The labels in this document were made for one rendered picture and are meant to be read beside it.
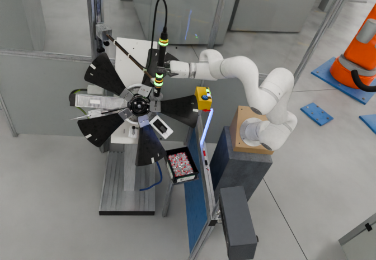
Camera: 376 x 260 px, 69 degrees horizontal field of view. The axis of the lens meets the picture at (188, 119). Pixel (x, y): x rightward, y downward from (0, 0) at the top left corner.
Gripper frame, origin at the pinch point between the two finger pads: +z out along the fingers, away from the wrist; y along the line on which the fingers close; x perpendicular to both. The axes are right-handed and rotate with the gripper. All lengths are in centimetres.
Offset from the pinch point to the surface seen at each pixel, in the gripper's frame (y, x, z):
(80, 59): 70, -49, 56
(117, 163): 36, -139, 24
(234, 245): -83, -23, -31
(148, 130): -9.5, -39.4, 2.6
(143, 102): -3.7, -22.1, 7.0
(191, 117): -6.3, -28.7, -21.6
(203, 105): 21, -43, -36
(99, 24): 53, -8, 38
